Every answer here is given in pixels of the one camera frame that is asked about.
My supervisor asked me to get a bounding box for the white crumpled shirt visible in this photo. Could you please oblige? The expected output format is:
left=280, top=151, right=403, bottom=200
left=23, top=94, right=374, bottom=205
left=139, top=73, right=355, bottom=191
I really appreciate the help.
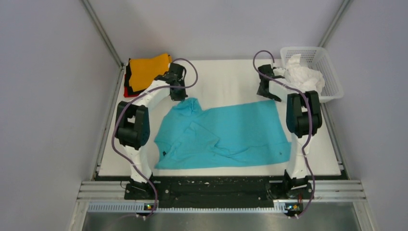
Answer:
left=283, top=54, right=325, bottom=95

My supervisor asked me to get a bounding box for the white plastic basket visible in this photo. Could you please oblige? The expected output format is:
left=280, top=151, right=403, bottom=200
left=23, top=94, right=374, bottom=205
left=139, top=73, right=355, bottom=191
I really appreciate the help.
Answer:
left=280, top=46, right=344, bottom=103

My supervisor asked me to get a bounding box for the red folded shirt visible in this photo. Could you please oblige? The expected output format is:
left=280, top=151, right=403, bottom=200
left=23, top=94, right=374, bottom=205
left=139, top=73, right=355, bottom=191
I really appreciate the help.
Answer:
left=123, top=87, right=143, bottom=98

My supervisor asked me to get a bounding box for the white cable duct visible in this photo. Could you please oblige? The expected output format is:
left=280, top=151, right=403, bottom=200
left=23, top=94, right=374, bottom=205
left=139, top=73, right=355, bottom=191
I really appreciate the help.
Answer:
left=88, top=202, right=287, bottom=213

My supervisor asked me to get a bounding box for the teal polo shirt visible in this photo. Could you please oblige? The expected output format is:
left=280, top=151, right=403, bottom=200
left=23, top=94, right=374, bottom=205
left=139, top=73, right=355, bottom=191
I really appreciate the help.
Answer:
left=154, top=98, right=291, bottom=170

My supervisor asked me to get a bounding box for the orange folded shirt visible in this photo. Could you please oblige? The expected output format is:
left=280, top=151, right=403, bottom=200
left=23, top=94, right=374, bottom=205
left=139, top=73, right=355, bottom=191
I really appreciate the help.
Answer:
left=128, top=52, right=173, bottom=93

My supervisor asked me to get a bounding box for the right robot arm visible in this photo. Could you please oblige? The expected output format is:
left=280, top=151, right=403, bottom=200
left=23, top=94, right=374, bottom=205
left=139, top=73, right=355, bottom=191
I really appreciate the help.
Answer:
left=256, top=64, right=322, bottom=198

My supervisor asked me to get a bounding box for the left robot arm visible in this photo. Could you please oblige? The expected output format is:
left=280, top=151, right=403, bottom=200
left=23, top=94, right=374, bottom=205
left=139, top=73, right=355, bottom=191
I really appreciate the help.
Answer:
left=114, top=63, right=188, bottom=199

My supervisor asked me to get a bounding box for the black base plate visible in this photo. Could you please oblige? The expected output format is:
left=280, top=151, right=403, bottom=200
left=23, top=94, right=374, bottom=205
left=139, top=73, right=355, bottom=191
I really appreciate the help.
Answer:
left=124, top=176, right=312, bottom=208

